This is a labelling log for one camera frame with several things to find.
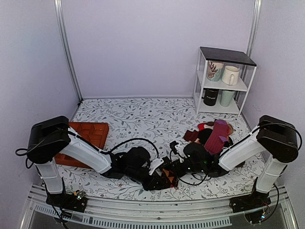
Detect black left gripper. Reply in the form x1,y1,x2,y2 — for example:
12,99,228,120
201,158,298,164
125,167,165,192

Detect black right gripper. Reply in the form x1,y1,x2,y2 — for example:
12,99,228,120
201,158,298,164
168,159,205,179

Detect black red orange argyle sock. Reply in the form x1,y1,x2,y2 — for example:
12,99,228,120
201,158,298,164
161,168,179,189

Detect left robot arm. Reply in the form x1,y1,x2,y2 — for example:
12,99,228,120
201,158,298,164
26,116,176,207

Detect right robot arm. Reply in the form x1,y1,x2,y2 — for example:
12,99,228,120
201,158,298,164
168,115,302,208

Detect dark red sock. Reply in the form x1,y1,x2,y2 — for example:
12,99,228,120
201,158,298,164
183,130,199,143

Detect magenta striped sock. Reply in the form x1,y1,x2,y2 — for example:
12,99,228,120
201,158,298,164
204,119,234,155

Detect brown wooden compartment tray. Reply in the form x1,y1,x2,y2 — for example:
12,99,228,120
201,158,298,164
55,122,109,169

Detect floral table mat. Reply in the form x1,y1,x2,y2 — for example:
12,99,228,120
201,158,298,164
58,98,264,201

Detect black mug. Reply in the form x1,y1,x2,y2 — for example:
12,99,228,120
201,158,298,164
203,88,219,106

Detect pale green mug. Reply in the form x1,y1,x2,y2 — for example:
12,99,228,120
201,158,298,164
220,90,235,107

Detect white metal shelf rack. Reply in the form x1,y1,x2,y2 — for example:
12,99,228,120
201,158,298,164
193,47,257,116

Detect cream white mug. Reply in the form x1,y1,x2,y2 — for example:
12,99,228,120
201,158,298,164
221,65,240,86

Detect floral patterned mug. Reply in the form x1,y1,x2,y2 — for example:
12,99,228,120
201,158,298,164
207,61,224,82

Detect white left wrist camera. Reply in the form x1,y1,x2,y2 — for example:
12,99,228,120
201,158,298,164
149,158,164,176

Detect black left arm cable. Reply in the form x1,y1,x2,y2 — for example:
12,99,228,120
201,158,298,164
15,130,160,167

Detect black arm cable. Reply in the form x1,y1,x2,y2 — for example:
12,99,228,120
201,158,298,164
15,130,160,167
169,122,303,187

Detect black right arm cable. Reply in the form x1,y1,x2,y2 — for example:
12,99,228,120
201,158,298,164
169,122,303,187

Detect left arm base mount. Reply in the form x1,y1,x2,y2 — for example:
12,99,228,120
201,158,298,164
45,179,88,213

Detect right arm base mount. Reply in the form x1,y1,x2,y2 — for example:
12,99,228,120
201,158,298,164
229,178,272,224

